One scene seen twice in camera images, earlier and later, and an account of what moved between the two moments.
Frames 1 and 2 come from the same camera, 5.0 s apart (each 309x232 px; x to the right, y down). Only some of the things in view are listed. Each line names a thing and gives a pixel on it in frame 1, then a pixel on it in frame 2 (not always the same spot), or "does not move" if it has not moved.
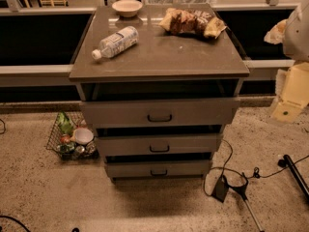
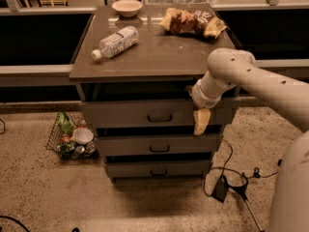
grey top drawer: x=160 y=112 does not move
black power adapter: x=221 y=189 does not move
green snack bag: x=65 y=125 does not move
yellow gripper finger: x=286 y=112 to x=201 y=120
